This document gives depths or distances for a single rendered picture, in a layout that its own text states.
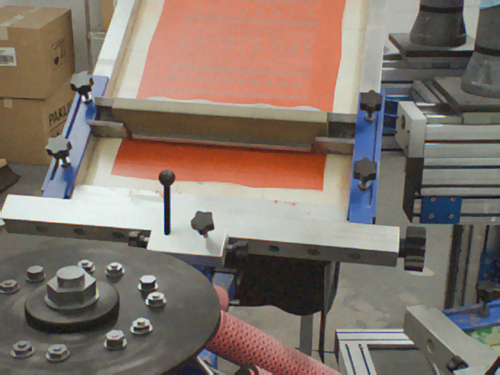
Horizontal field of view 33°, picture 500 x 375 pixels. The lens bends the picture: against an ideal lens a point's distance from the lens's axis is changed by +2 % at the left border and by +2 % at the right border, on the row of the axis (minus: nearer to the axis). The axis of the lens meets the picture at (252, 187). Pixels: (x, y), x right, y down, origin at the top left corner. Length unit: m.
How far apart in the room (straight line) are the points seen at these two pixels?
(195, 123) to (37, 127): 3.43
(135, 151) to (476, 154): 0.75
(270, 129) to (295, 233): 0.24
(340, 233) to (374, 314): 2.07
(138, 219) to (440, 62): 1.17
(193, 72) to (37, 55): 3.10
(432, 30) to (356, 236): 1.03
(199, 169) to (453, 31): 0.98
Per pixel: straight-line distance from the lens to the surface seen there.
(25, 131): 5.00
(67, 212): 1.48
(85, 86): 1.64
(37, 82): 4.86
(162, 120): 1.58
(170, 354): 0.79
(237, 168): 1.58
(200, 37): 1.83
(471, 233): 2.26
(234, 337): 1.00
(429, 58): 2.32
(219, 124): 1.55
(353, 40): 1.80
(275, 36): 1.82
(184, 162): 1.61
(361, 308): 3.48
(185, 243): 1.35
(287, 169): 1.58
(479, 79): 1.87
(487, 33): 1.86
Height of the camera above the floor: 1.75
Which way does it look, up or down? 22 degrees down
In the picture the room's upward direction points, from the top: 1 degrees clockwise
